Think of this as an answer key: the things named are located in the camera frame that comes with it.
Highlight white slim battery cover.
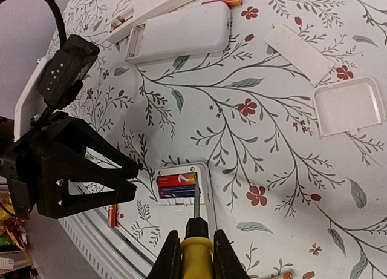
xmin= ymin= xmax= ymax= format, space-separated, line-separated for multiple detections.
xmin=264 ymin=24 xmax=335 ymax=87

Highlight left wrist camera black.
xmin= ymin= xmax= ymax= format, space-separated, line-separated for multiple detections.
xmin=13 ymin=33 xmax=101 ymax=143

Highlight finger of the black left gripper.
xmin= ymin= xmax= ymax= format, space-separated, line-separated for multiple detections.
xmin=37 ymin=153 xmax=138 ymax=219
xmin=51 ymin=117 xmax=143 ymax=179

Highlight white small battery cover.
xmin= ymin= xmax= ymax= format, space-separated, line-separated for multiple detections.
xmin=312 ymin=76 xmax=386 ymax=138

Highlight floral patterned table mat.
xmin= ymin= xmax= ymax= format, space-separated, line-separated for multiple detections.
xmin=64 ymin=0 xmax=386 ymax=278

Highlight red purple batteries in remote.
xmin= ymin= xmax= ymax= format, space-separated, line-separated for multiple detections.
xmin=157 ymin=172 xmax=197 ymax=188

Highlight snack bags pile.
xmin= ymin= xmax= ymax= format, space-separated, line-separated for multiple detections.
xmin=1 ymin=189 xmax=28 ymax=252

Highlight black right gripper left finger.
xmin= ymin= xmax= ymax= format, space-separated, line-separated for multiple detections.
xmin=146 ymin=230 xmax=181 ymax=279

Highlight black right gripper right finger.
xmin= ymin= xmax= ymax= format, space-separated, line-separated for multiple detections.
xmin=213 ymin=229 xmax=250 ymax=279

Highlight orange AAA battery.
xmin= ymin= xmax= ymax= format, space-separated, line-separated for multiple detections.
xmin=201 ymin=0 xmax=243 ymax=8
xmin=108 ymin=204 xmax=118 ymax=229

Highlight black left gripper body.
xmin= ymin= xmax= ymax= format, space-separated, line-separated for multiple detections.
xmin=1 ymin=112 xmax=76 ymax=220

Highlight white remote control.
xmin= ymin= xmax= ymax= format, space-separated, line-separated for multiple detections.
xmin=126 ymin=2 xmax=231 ymax=64

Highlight small white remote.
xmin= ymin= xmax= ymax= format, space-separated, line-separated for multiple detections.
xmin=155 ymin=162 xmax=218 ymax=241

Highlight purple AAA battery in remote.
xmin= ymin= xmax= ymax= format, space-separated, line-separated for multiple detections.
xmin=159 ymin=185 xmax=197 ymax=199

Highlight yellow handled screwdriver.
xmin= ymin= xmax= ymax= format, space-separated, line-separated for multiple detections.
xmin=181 ymin=183 xmax=214 ymax=278

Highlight long white remote with buttons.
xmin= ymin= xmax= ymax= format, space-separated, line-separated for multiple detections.
xmin=106 ymin=0 xmax=195 ymax=44

